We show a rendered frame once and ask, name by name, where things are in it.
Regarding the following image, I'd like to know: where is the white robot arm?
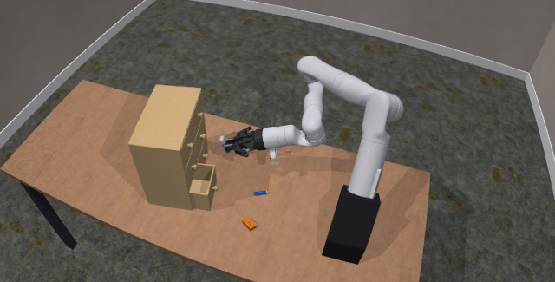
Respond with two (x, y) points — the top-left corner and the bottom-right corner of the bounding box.
(263, 56), (403, 199)

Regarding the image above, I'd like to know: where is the orange nine-volt battery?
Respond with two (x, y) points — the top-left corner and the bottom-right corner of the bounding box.
(242, 217), (257, 231)

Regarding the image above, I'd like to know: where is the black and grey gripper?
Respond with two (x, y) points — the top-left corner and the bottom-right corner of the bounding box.
(223, 126), (266, 157)

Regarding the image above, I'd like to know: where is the tan wooden chest of drawers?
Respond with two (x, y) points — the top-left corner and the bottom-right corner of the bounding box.
(128, 85), (202, 211)

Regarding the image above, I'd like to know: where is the blue and white eraser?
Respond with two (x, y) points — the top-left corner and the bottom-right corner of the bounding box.
(219, 136), (228, 146)

